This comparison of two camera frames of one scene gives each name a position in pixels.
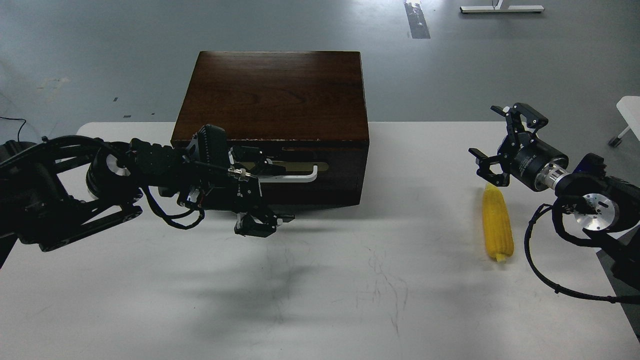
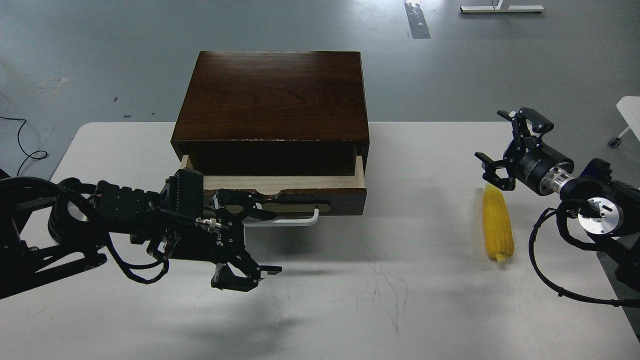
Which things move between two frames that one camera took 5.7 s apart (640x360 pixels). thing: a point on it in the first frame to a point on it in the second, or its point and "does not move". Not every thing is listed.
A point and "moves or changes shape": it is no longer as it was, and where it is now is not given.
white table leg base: [497, 8] does not move
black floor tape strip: [417, 22] does not move
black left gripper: [239, 190] to [218, 238]
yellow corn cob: [497, 224] does not move
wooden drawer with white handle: [320, 163] moves or changes shape
